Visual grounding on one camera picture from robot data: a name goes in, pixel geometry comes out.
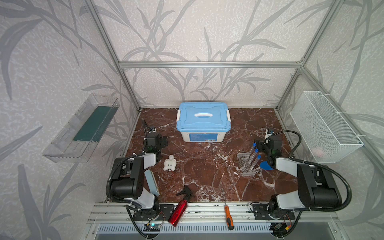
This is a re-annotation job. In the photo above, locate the clear test tube rack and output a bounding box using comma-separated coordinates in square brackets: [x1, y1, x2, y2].
[237, 153, 257, 177]

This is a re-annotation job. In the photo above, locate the red spray bottle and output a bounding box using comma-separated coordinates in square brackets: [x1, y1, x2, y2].
[168, 185, 193, 227]

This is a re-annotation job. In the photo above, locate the orange handled screwdriver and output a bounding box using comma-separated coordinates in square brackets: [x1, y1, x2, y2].
[223, 193, 234, 231]

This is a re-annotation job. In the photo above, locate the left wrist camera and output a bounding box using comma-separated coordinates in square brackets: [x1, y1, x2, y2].
[149, 126, 157, 133]

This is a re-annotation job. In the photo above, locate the blue plastic bin lid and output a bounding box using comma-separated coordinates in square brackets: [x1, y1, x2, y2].
[177, 102, 231, 133]

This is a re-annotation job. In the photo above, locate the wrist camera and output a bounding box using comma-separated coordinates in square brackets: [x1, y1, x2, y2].
[265, 129, 275, 140]
[149, 126, 157, 133]

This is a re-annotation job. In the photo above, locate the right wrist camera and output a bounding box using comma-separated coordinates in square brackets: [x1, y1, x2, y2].
[265, 129, 275, 140]

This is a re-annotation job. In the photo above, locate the green circuit board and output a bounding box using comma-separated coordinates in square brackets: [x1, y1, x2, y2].
[143, 223, 162, 232]

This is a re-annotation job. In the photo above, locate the pink object in basket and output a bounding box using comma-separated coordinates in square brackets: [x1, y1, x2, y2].
[311, 147, 328, 158]

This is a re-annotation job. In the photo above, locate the blue capped test tube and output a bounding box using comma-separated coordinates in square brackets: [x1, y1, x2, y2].
[247, 143, 257, 159]
[248, 149, 259, 164]
[250, 155, 261, 170]

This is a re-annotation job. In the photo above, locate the white plush toy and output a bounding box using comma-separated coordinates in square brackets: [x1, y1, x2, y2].
[163, 155, 177, 172]

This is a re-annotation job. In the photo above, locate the white wire mesh basket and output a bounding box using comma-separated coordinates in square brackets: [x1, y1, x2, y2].
[290, 91, 364, 164]

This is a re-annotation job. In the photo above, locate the clear acrylic wall shelf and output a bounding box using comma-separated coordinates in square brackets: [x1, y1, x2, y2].
[43, 94, 120, 163]

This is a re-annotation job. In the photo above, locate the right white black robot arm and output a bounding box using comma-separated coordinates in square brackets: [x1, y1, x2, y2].
[253, 135, 353, 219]

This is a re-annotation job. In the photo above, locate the white plastic storage bin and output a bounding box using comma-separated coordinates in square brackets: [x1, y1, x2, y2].
[176, 109, 231, 143]

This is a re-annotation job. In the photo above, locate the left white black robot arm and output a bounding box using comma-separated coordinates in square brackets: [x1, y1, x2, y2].
[106, 133, 168, 214]

